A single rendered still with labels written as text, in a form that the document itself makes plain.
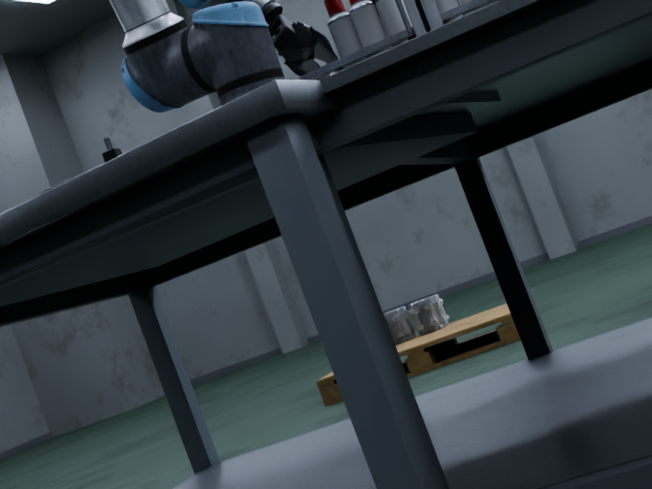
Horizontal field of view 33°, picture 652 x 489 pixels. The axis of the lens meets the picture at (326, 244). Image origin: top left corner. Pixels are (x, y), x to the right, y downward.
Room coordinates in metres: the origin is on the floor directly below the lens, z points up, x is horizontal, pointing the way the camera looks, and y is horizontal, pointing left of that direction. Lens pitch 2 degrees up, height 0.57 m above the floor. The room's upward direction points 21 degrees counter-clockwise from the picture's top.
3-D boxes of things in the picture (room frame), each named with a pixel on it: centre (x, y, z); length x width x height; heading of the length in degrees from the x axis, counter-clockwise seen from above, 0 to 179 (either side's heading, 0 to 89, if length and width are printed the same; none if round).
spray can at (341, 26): (2.10, -0.18, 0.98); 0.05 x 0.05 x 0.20
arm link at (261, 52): (1.85, 0.03, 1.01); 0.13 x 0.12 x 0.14; 63
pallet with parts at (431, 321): (6.00, -0.34, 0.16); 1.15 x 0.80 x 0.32; 70
